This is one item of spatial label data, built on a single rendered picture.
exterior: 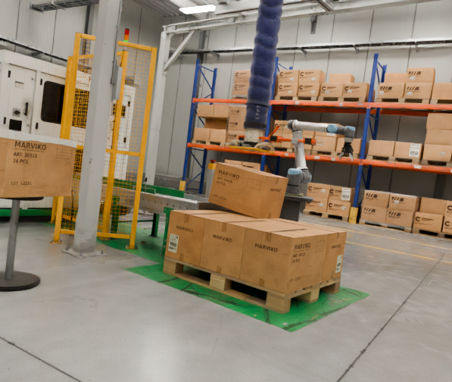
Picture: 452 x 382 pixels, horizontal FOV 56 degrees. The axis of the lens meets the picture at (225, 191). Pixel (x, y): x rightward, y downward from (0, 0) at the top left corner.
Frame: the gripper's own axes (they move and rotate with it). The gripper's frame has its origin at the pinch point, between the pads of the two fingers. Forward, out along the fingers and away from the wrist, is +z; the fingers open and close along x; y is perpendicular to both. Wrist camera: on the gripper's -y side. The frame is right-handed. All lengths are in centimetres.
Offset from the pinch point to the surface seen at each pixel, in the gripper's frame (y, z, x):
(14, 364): 352, 105, 44
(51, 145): 296, 16, -59
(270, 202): 105, 48, -13
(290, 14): -58, -183, -149
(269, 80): 103, -64, -39
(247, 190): 123, 39, -28
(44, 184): 300, 42, -57
